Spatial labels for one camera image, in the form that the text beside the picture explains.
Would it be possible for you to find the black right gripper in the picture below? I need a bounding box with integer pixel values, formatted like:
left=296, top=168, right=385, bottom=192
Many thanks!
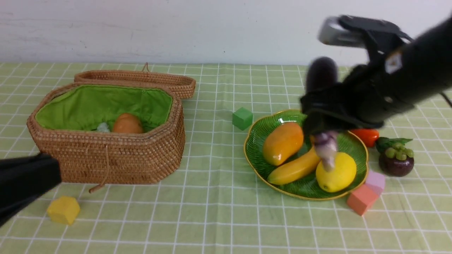
left=300, top=66, right=414, bottom=135

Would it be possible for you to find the purple eggplant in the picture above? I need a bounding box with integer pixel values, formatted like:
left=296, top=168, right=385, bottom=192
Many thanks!
left=306, top=56, right=338, bottom=172

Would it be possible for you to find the orange yellow mango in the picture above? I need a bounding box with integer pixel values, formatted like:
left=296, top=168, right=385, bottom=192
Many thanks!
left=263, top=122, right=304, bottom=166

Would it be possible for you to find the yellow banana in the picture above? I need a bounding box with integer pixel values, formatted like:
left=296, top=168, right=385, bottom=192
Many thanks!
left=267, top=148, right=321, bottom=185

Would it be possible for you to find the yellow lemon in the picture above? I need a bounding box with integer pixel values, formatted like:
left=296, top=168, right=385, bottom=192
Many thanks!
left=315, top=152, right=357, bottom=193

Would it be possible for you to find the purple mangosteen with green leaves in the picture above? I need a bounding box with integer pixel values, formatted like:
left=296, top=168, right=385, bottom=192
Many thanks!
left=375, top=137, right=415, bottom=177

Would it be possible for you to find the brown potato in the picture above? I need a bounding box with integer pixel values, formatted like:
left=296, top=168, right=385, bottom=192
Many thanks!
left=111, top=113, right=144, bottom=134

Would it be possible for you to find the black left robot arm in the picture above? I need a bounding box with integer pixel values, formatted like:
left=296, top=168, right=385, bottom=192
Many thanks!
left=0, top=153, right=62, bottom=226

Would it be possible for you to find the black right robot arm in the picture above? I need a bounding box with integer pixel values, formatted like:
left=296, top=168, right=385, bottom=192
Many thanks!
left=300, top=16, right=452, bottom=135

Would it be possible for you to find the orange red carrot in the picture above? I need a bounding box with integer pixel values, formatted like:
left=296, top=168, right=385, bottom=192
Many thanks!
left=350, top=128, right=380, bottom=147

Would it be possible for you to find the green glass leaf plate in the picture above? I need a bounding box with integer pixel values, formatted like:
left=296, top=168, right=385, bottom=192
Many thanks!
left=243, top=109, right=370, bottom=201

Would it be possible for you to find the pink purple foam block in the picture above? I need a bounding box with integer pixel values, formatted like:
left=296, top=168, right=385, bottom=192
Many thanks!
left=365, top=170, right=386, bottom=196

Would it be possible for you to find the green foam cube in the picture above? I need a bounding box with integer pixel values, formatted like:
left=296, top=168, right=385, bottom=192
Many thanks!
left=232, top=107, right=254, bottom=131

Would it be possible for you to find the salmon orange foam block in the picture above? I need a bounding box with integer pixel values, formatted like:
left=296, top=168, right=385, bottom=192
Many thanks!
left=346, top=185, right=379, bottom=216

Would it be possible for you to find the woven wicker basket lid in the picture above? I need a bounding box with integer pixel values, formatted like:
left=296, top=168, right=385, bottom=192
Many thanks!
left=74, top=63, right=196, bottom=99

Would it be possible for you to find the green checkered tablecloth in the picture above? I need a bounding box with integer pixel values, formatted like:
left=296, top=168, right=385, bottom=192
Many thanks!
left=1, top=64, right=451, bottom=254

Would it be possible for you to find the woven wicker basket green lining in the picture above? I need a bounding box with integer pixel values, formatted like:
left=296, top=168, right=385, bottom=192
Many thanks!
left=27, top=83, right=186, bottom=185

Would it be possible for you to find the yellow foam block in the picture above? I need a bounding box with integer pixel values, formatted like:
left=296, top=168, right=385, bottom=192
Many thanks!
left=47, top=196, right=81, bottom=225

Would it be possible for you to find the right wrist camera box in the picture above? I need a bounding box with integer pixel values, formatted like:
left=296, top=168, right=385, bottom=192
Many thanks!
left=317, top=16, right=413, bottom=61

